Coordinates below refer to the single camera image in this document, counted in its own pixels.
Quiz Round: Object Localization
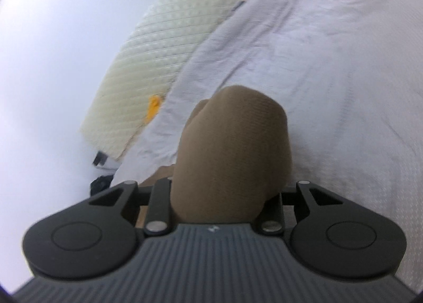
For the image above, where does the orange cloth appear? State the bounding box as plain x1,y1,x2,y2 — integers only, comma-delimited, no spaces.
144,95,163,124

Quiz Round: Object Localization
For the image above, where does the brown zip hoodie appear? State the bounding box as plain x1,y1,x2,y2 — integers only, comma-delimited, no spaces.
142,85,292,223

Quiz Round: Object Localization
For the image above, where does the white bed duvet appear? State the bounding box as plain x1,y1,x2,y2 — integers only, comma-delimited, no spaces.
114,0,422,291

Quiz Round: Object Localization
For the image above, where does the cream quilted headboard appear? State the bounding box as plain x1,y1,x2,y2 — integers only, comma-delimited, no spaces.
81,0,242,160

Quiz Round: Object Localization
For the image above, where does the black bracket on wall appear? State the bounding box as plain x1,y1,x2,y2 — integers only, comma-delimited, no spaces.
93,151,108,167

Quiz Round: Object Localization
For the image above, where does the black clothes pile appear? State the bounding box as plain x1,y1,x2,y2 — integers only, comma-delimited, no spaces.
90,175,114,196

